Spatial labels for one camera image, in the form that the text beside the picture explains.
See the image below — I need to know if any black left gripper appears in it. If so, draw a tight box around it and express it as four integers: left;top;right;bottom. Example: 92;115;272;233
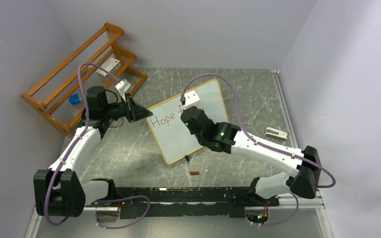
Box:
103;94;152;123

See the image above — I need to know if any yellow framed whiteboard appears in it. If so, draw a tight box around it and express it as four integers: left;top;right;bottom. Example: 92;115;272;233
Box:
146;79;229;165

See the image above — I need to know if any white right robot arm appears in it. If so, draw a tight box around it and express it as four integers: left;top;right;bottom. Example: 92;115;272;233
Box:
181;106;320;205

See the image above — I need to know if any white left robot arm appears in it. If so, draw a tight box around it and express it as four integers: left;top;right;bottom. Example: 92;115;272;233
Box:
33;86;153;217

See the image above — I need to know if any white whiteboard eraser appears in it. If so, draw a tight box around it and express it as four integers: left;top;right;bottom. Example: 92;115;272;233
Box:
265;127;288;141

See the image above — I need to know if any grey cardboard box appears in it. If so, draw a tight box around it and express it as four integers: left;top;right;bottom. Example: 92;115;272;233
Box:
96;57;121;78

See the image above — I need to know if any blue cube block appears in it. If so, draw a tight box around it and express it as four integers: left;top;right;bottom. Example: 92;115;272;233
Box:
68;93;82;105

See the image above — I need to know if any orange wooden rack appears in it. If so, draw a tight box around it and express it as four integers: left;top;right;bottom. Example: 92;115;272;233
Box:
21;22;147;138

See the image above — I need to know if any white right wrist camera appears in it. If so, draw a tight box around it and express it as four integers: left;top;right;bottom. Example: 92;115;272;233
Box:
180;90;203;110

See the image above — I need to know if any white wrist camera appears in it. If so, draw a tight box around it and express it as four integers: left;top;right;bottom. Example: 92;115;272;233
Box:
180;90;203;110
115;79;131;101

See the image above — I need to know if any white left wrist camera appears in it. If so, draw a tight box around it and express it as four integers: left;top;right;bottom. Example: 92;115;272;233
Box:
115;79;131;101

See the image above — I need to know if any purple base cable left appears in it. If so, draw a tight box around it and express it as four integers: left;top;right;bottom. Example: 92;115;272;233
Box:
92;195;151;230

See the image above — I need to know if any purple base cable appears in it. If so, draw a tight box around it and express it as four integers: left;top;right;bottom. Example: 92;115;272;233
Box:
92;195;151;230
250;193;300;228

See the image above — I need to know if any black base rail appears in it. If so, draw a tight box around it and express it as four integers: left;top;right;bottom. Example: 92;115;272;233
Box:
84;178;279;219

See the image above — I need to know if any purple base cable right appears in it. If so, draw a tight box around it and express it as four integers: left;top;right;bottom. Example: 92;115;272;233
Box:
250;193;300;228

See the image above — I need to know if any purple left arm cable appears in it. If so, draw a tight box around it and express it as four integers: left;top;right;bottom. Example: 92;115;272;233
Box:
43;63;123;227

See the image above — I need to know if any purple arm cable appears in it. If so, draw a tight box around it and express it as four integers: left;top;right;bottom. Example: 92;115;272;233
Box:
180;73;337;189
43;63;123;227

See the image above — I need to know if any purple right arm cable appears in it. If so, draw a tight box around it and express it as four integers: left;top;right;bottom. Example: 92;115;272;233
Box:
180;73;337;189

